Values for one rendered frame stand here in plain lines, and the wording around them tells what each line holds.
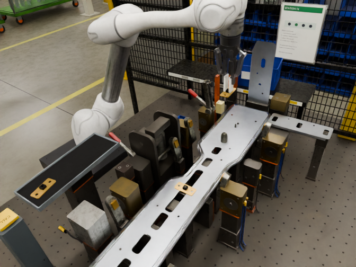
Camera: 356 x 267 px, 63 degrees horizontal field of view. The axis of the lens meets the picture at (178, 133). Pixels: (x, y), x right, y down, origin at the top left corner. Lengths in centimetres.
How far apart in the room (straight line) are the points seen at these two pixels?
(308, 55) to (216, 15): 100
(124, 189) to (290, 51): 121
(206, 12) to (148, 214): 70
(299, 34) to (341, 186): 83
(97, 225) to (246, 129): 83
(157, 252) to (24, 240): 43
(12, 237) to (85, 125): 75
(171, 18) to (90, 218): 69
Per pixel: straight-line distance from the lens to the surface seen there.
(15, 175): 315
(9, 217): 105
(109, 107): 171
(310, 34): 175
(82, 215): 101
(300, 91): 174
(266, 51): 153
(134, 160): 118
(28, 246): 113
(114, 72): 158
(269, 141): 132
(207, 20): 88
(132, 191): 107
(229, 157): 128
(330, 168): 179
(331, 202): 161
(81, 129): 163
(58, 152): 188
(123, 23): 125
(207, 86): 140
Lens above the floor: 186
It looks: 37 degrees down
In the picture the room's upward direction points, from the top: 5 degrees counter-clockwise
